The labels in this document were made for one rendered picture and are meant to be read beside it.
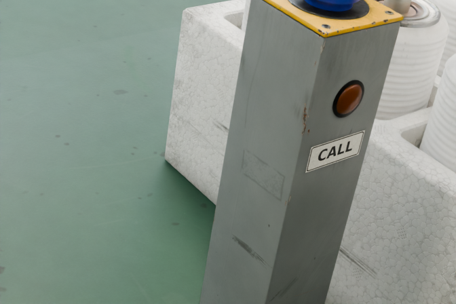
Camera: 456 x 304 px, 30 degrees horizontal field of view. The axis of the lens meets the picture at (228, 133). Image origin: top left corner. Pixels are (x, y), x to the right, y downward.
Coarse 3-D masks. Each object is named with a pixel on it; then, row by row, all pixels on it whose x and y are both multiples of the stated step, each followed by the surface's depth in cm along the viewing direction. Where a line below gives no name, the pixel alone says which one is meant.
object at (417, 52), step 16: (400, 32) 68; (416, 32) 69; (432, 32) 69; (448, 32) 71; (400, 48) 69; (416, 48) 69; (432, 48) 70; (400, 64) 70; (416, 64) 70; (432, 64) 71; (400, 80) 70; (416, 80) 71; (432, 80) 72; (384, 96) 71; (400, 96) 71; (416, 96) 72; (384, 112) 72; (400, 112) 72
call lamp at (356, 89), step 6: (354, 84) 54; (348, 90) 54; (354, 90) 54; (360, 90) 54; (342, 96) 54; (348, 96) 54; (354, 96) 54; (360, 96) 55; (342, 102) 54; (348, 102) 54; (354, 102) 54; (342, 108) 54; (348, 108) 54; (354, 108) 55; (342, 114) 55
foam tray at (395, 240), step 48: (240, 0) 87; (192, 48) 83; (240, 48) 78; (192, 96) 85; (432, 96) 77; (192, 144) 87; (384, 144) 66; (384, 192) 67; (432, 192) 63; (384, 240) 68; (432, 240) 64; (336, 288) 74; (384, 288) 70; (432, 288) 65
